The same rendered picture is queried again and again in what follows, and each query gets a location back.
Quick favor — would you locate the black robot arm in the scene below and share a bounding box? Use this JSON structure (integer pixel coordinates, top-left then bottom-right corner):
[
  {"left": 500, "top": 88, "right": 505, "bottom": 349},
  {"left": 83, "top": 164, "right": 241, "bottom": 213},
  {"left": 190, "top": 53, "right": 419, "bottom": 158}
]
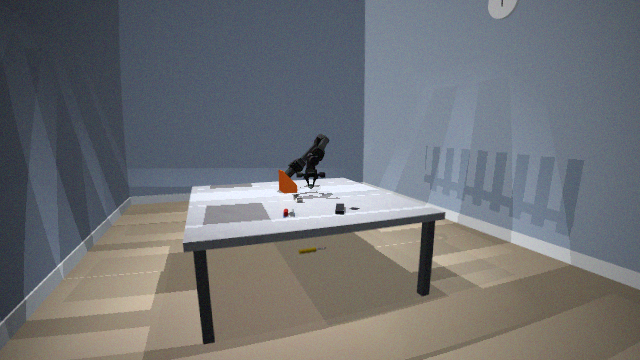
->
[{"left": 285, "top": 134, "right": 330, "bottom": 178}]

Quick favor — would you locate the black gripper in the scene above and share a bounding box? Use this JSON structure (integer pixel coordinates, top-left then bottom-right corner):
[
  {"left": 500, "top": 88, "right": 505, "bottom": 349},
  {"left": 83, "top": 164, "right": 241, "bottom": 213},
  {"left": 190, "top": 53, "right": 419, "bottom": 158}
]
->
[{"left": 296, "top": 164, "right": 325, "bottom": 187}]

